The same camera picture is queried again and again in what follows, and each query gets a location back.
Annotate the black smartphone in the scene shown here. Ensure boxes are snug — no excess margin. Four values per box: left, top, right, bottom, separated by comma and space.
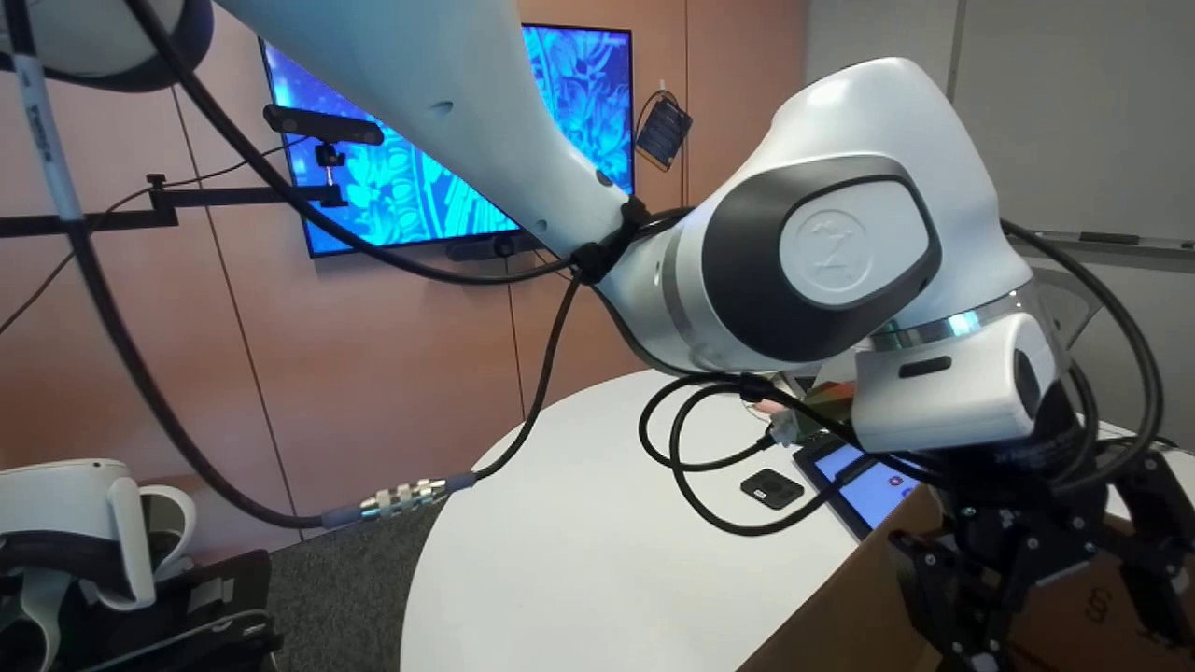
735, 468, 805, 514

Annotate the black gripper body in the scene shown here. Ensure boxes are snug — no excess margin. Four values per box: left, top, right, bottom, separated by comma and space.
911, 379, 1113, 577

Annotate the wall television with blue picture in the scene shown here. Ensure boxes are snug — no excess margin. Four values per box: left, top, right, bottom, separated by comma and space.
256, 20, 640, 262

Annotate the black tablet with lit screen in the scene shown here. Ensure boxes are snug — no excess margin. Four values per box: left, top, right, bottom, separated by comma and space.
796, 431, 928, 543

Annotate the black camera stand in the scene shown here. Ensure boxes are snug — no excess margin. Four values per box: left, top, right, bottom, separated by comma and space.
0, 100, 387, 243

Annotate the wall whiteboard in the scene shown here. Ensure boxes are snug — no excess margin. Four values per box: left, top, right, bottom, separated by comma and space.
947, 0, 1195, 257

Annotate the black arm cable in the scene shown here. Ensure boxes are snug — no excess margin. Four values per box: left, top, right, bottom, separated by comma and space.
0, 0, 1170, 543

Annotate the black wall mounted device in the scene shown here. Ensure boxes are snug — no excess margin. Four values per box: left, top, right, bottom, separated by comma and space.
633, 89, 697, 171

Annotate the grey office chair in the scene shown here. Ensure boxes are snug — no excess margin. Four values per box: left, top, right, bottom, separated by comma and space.
1017, 264, 1113, 379

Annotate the brown cardboard box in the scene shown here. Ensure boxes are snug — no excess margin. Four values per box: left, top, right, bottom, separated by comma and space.
743, 481, 1195, 672

